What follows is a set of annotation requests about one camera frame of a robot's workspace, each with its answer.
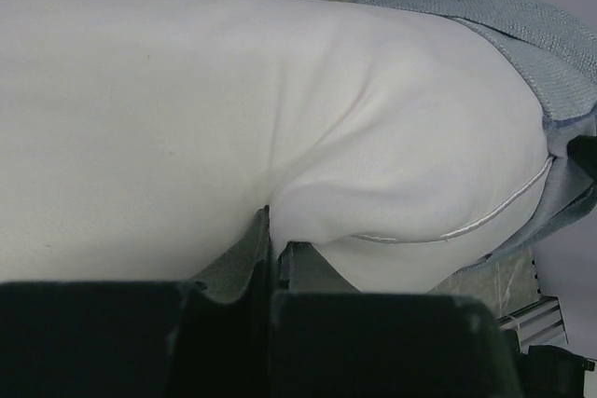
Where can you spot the blue pillowcase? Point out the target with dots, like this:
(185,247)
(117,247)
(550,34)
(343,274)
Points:
(555,54)

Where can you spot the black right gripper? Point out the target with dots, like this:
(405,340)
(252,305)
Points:
(583,151)

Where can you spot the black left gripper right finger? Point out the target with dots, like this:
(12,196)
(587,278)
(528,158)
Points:
(328,342)

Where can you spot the white pillow insert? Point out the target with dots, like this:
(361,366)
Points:
(140,137)

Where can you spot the side aluminium rail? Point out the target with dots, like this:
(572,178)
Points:
(540,323)

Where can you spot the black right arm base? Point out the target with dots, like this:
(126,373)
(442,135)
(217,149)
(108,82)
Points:
(553,372)

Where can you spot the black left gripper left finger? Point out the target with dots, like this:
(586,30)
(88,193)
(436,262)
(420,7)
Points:
(202,337)

